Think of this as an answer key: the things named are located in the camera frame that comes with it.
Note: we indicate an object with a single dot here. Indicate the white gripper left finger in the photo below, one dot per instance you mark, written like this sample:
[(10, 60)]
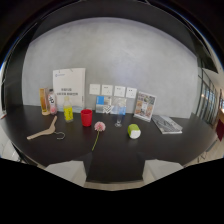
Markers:
[(71, 170)]

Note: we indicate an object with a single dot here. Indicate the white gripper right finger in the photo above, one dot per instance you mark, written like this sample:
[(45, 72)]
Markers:
[(160, 168)]

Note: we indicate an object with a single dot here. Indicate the red plastic cup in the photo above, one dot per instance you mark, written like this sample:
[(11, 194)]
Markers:
[(86, 117)]

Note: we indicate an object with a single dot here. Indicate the grey magazine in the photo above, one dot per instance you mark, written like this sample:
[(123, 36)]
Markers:
[(166, 124)]

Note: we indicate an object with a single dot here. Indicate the wooden clothes hanger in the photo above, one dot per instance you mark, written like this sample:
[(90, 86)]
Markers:
[(45, 131)]

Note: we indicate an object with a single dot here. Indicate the pink flower with stem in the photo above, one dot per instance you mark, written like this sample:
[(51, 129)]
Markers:
[(99, 128)]

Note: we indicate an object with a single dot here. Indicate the yellow drink bottle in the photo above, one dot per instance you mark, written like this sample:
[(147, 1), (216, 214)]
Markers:
[(68, 111)]

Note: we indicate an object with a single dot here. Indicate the colourful framed picture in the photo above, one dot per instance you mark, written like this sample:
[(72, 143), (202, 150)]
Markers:
[(145, 106)]

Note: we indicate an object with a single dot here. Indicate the pink label drink bottle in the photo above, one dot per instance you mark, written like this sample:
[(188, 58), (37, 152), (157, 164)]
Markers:
[(52, 102)]

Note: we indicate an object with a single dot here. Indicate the blue patterned card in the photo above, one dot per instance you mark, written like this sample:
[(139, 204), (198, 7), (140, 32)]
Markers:
[(102, 105)]

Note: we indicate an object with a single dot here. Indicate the white paper bag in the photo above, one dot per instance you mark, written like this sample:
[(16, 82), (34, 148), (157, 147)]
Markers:
[(70, 86)]

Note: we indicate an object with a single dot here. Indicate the white wall socket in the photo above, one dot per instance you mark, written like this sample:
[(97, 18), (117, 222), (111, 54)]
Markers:
[(119, 91), (107, 90), (94, 89), (131, 92)]

